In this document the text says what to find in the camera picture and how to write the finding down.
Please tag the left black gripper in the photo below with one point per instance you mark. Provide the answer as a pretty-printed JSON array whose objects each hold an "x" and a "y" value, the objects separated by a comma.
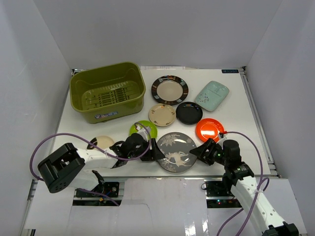
[{"x": 151, "y": 150}]

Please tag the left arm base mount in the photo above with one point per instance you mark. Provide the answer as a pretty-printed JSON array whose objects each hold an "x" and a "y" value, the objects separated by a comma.
[{"x": 106, "y": 196}]

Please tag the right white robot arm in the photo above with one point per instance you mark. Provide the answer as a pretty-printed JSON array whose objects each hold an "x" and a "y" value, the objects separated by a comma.
[{"x": 240, "y": 181}]

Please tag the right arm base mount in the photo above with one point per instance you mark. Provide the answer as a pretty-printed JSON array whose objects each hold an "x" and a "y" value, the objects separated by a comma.
[{"x": 217, "y": 195}]

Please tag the lime green plate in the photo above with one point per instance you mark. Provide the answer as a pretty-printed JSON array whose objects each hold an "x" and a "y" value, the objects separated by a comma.
[{"x": 149, "y": 125}]

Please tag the olive green plastic bin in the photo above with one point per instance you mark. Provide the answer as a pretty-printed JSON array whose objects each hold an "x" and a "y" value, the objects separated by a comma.
[{"x": 108, "y": 92}]

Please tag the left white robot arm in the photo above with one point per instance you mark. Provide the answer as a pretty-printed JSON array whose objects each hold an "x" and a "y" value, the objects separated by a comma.
[{"x": 77, "y": 168}]

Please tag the small beige patterned plate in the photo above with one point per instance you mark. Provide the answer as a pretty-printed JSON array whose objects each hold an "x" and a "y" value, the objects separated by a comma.
[{"x": 162, "y": 115}]

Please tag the orange glossy plate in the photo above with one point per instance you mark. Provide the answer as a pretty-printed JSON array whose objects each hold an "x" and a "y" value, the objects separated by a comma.
[{"x": 209, "y": 128}]

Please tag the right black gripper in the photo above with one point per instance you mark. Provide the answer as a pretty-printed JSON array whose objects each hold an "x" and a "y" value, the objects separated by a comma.
[{"x": 200, "y": 152}]

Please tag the grey deer pattern plate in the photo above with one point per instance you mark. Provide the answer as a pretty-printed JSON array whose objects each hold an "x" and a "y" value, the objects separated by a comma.
[{"x": 176, "y": 147}]

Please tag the cream plate with black mark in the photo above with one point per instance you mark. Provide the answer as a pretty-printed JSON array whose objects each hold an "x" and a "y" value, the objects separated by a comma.
[{"x": 102, "y": 142}]

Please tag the black glossy plate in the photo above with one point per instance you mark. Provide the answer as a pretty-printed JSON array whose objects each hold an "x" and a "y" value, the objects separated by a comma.
[{"x": 189, "y": 113}]

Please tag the light blue rectangular dish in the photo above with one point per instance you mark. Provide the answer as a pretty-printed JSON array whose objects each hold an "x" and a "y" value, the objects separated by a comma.
[{"x": 212, "y": 95}]

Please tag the dark-rimmed beige centre plate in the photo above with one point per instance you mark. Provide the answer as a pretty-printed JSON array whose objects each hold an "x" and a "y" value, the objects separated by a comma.
[{"x": 170, "y": 90}]

